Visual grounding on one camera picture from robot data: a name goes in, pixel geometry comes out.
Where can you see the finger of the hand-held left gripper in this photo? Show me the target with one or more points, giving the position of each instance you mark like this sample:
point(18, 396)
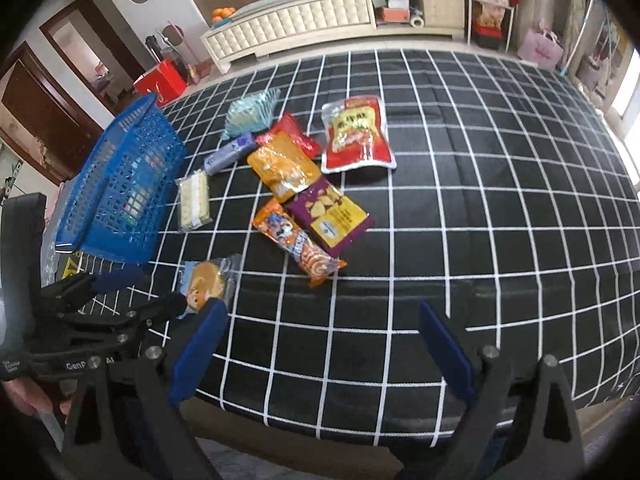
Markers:
point(167, 307)
point(117, 279)

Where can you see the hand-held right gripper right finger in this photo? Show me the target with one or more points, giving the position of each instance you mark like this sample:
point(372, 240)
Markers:
point(445, 350)

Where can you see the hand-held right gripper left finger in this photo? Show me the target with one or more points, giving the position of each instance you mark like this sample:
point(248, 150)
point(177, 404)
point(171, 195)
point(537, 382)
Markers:
point(200, 345)

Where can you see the clear round cookie packet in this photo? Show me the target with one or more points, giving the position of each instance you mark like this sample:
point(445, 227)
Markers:
point(207, 280)

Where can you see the blue plastic basket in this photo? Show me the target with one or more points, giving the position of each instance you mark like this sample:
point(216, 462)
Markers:
point(125, 175)

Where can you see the clear white cracker packet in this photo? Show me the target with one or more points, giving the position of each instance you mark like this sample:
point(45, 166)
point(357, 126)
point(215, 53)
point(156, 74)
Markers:
point(192, 202)

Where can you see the orange cartoon snack packet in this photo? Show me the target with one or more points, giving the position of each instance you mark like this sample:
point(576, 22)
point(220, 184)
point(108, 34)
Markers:
point(290, 240)

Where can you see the orange yellow snack packet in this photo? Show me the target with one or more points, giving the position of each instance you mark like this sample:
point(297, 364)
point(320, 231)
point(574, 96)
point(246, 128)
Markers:
point(280, 165)

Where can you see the small red snack packet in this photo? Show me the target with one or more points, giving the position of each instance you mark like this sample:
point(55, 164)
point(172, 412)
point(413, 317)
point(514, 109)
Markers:
point(300, 135)

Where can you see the large red yellow snack packet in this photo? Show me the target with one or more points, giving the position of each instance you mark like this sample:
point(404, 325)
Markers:
point(357, 135)

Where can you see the person's left hand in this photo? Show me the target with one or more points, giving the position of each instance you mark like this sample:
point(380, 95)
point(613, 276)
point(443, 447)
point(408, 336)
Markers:
point(30, 395)

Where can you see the grey cloth with yellow print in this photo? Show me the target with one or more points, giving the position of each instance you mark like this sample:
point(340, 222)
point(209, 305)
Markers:
point(67, 267)

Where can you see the brown wooden door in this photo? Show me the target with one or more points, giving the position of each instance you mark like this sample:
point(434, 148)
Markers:
point(35, 120)

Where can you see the black white checked blanket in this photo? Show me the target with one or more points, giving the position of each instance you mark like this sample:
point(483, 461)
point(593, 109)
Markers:
point(475, 210)

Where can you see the purple snack bar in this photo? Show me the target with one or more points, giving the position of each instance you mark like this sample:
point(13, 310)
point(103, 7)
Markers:
point(227, 155)

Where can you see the purple yellow snack packet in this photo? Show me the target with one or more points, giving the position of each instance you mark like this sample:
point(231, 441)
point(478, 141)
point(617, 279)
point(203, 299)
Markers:
point(332, 217)

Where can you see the red cardboard box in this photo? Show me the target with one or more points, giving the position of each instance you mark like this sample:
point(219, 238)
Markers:
point(162, 82)

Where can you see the light blue snack packet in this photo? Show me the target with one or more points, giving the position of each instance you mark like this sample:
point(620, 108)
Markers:
point(250, 115)

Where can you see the bunch of oranges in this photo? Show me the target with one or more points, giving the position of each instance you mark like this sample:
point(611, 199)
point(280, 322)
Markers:
point(223, 14)

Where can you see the white tufted low cabinet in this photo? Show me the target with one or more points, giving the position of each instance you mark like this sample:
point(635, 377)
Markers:
point(300, 20)

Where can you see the pink bag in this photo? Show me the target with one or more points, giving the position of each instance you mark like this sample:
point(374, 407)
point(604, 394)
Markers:
point(540, 47)

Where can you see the red gift box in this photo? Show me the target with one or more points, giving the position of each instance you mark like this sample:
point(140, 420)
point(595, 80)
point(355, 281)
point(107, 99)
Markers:
point(489, 25)

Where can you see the white paper roll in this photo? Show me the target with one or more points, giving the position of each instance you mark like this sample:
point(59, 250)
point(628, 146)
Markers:
point(417, 22)

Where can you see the orange box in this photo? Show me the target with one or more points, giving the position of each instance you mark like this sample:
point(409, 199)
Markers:
point(391, 14)

